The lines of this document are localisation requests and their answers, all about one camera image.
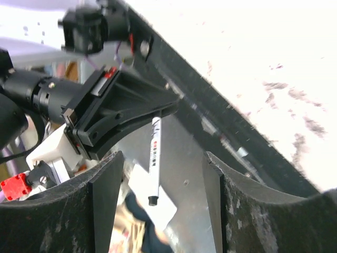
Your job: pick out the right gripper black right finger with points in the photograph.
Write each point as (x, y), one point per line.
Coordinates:
(247, 216)

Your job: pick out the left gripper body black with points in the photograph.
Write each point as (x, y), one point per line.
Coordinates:
(76, 105)

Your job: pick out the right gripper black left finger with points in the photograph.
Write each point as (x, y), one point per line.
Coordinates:
(75, 216)

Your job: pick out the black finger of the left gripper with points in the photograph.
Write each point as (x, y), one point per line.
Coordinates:
(104, 126)
(123, 89)

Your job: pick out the black whiteboard marker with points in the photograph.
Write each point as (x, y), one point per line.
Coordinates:
(154, 163)

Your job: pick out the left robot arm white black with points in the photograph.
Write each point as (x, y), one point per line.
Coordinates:
(57, 66)

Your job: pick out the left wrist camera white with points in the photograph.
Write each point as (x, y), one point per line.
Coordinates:
(57, 151)

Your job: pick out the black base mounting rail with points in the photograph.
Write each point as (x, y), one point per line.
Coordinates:
(214, 123)

